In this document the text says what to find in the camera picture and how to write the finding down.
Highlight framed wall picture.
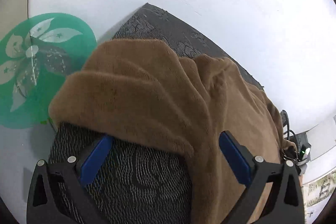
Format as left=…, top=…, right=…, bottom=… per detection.
left=302, top=172, right=336, bottom=209

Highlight black patterned tablecloth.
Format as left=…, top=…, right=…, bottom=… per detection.
left=49, top=3, right=265, bottom=224

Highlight green round flower disc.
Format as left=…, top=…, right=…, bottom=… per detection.
left=0, top=12, right=97, bottom=129

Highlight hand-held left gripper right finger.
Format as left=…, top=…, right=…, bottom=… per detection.
left=219, top=131, right=306, bottom=224

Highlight brown fleece garment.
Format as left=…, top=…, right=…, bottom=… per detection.
left=49, top=39, right=302, bottom=224

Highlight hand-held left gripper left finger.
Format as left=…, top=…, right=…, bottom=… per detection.
left=26, top=135, right=114, bottom=224

